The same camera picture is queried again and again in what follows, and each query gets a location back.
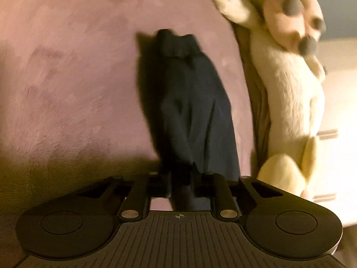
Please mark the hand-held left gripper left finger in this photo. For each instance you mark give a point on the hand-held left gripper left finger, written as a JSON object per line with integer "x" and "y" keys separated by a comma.
{"x": 160, "y": 186}

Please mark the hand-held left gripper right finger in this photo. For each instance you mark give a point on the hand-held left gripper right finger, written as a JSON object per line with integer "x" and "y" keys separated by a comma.
{"x": 202, "y": 186}

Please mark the dark navy garment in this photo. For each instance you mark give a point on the dark navy garment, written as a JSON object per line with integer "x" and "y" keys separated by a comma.
{"x": 192, "y": 111}

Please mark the cream plush rabbit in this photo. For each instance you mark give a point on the cream plush rabbit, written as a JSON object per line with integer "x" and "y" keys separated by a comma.
{"x": 284, "y": 95}

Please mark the white wardrobe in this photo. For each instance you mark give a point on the white wardrobe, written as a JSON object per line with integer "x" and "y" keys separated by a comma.
{"x": 339, "y": 111}

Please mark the pink plush toy grey paws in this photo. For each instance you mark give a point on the pink plush toy grey paws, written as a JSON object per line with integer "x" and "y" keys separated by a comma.
{"x": 279, "y": 19}

